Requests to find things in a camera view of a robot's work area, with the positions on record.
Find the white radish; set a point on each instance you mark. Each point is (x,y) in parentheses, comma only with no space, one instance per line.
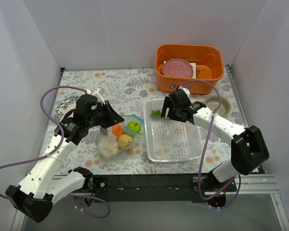
(111,137)

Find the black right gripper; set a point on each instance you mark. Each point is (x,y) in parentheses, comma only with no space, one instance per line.
(174,106)

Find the green bell pepper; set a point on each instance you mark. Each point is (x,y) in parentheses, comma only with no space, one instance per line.
(134,126)

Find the white cauliflower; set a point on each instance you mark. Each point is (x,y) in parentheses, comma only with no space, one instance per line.
(108,148)

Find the black base bar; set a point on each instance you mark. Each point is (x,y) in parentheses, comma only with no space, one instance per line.
(145,187)

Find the yellow pear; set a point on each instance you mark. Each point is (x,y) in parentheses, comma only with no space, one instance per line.
(125,141)

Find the blue floral plate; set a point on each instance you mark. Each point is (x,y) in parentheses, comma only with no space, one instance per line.
(64,107)

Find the orange soap dish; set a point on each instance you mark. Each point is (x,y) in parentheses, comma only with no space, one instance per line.
(203,72)

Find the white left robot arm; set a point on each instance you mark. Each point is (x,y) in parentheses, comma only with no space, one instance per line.
(36,194)

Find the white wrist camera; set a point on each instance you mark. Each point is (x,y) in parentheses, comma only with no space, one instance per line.
(98,93)
(187,92)

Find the orange tangerine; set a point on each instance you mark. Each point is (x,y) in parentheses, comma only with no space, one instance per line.
(117,130)

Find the orange plastic tub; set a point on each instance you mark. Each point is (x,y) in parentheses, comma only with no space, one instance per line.
(196,55)

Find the pink dotted plate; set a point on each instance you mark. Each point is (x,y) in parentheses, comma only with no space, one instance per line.
(177,68)

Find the clear zip top bag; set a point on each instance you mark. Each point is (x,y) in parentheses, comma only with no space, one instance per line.
(127,118)

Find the beige ceramic bowl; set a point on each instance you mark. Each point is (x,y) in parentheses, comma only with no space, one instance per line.
(223,105)

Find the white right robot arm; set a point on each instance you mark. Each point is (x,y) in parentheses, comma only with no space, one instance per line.
(248,148)

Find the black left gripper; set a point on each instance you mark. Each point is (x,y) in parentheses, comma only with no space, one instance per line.
(110,114)

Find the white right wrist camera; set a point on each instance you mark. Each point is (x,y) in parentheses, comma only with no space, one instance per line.
(187,92)

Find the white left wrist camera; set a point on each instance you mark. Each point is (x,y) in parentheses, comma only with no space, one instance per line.
(98,93)

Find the white plastic basket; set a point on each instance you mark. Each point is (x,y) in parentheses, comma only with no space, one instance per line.
(168,140)

